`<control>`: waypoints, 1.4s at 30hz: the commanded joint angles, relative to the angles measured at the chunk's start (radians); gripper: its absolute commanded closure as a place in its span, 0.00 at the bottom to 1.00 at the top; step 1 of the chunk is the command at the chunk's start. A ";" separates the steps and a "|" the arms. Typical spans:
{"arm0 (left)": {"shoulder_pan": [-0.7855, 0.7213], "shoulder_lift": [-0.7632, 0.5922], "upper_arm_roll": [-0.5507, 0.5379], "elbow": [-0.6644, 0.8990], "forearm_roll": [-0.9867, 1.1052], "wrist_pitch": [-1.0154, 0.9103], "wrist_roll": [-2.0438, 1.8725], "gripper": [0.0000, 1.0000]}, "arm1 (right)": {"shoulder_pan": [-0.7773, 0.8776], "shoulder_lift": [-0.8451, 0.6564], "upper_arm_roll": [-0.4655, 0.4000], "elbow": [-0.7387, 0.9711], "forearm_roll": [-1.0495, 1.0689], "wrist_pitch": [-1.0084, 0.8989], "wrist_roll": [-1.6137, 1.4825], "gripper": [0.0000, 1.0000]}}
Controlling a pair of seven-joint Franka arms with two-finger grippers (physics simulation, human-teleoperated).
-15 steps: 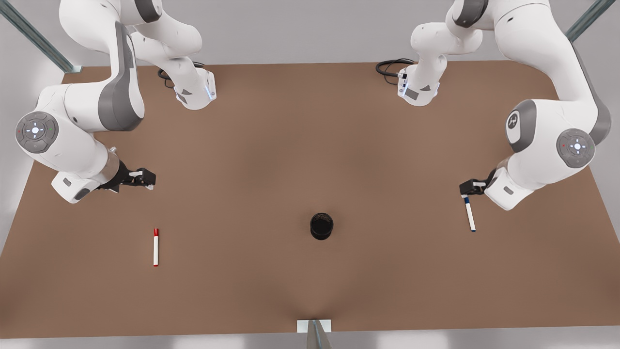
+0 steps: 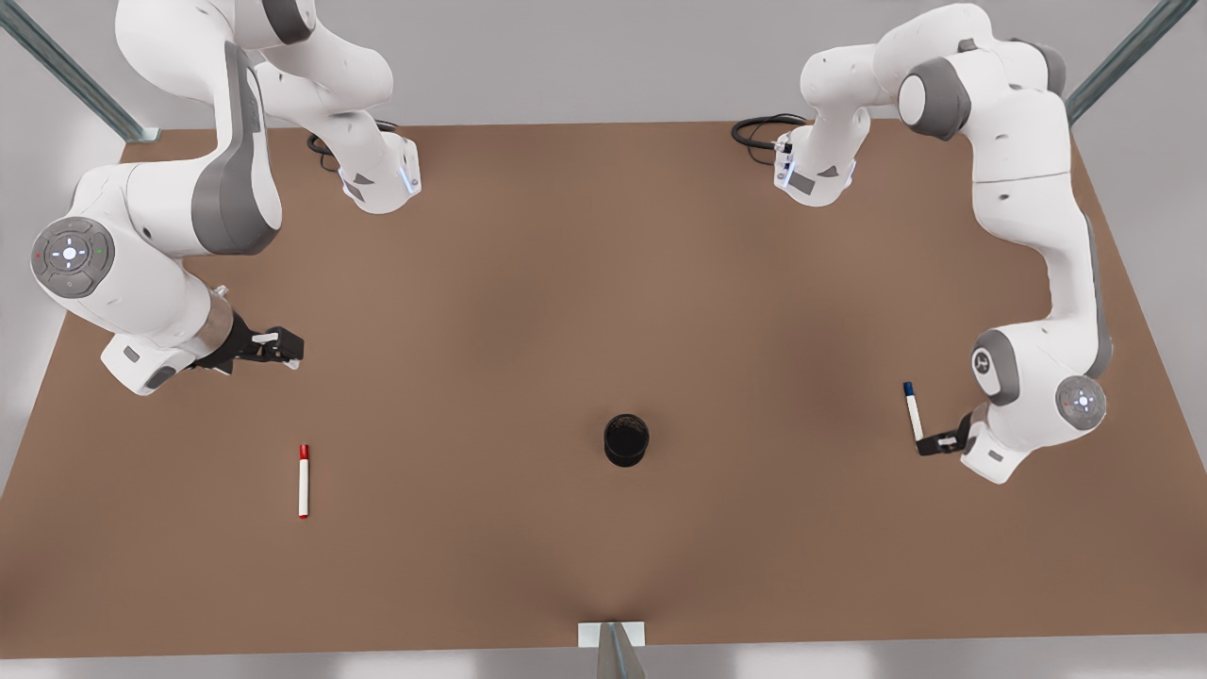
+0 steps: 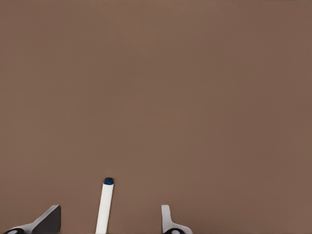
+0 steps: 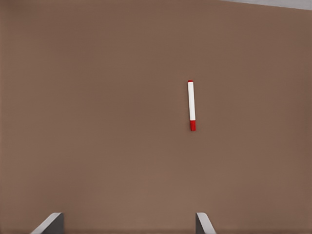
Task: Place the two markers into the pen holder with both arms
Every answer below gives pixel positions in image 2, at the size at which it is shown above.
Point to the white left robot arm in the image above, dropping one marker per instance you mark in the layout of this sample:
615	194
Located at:
1023	170

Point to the black mesh pen cup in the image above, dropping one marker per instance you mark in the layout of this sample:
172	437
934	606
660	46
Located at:
626	441

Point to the white marker with red cap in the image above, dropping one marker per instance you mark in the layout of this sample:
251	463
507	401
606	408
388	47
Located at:
304	486

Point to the silver frame post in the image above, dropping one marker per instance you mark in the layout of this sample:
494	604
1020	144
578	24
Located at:
1127	52
615	646
71	71

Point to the white marker with blue cap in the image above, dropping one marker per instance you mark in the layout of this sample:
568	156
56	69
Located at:
913	410

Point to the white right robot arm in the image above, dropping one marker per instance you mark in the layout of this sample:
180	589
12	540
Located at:
141	203

